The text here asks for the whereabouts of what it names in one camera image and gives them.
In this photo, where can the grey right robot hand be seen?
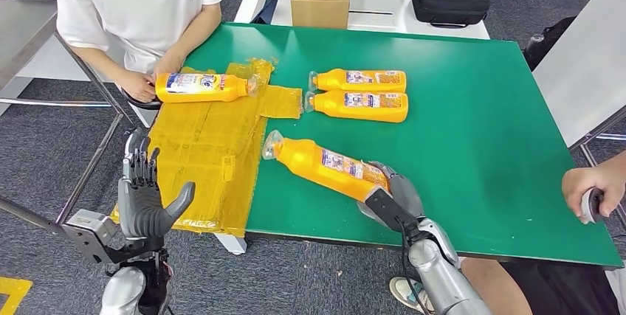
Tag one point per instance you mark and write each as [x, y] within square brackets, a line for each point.
[408, 195]

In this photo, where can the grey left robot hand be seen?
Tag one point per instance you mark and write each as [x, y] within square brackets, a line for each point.
[139, 210]

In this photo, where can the orange detergent bottle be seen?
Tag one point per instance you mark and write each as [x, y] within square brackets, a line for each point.
[313, 166]
[337, 80]
[337, 106]
[234, 89]

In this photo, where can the grey handheld controller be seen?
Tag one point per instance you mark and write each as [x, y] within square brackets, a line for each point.
[589, 205]

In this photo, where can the green topped table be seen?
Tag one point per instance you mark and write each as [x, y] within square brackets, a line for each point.
[464, 132]

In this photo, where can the yellow tape patch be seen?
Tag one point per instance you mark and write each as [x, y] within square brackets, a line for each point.
[205, 146]

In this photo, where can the black stool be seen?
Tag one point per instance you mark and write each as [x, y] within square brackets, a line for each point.
[146, 106]

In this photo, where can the person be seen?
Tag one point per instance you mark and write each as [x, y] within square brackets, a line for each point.
[137, 5]
[503, 288]

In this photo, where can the white table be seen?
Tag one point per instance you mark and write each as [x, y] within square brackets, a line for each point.
[381, 14]

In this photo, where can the black case yellow label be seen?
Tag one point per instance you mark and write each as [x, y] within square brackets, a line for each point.
[451, 2]

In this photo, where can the brown cardboard box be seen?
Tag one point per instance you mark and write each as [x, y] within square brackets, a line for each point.
[320, 10]

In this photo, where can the black bag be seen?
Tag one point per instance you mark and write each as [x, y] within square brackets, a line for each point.
[547, 44]

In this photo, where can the steel table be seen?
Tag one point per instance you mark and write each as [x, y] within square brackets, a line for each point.
[19, 29]

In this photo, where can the grey table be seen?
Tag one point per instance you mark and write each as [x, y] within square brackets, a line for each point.
[587, 68]

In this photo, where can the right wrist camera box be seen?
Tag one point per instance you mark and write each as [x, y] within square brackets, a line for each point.
[389, 210]

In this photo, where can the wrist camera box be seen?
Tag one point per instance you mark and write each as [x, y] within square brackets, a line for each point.
[90, 232]
[389, 210]

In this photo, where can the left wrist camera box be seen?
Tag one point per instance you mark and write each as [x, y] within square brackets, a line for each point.
[90, 232]

